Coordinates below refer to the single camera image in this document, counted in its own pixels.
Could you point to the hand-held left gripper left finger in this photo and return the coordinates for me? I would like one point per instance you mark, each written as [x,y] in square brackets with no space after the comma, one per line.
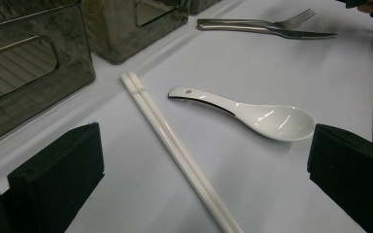
[55,174]

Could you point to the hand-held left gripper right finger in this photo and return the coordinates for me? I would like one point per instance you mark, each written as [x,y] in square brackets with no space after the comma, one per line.
[353,174]

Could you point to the steel knife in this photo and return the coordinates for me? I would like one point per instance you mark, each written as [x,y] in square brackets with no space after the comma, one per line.
[272,31]

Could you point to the smoky clear plastic bin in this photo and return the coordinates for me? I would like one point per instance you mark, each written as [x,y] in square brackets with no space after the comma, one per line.
[202,6]
[119,35]
[29,90]

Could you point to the white ceramic spoon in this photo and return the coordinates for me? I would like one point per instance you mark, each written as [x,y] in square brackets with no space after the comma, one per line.
[272,121]

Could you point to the white chopstick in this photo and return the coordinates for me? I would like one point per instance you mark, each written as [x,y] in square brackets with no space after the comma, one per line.
[162,137]
[170,131]

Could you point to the steel fork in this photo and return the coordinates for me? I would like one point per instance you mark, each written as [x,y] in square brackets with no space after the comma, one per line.
[239,22]

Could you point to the white table sheet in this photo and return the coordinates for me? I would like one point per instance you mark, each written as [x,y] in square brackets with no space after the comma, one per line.
[272,74]

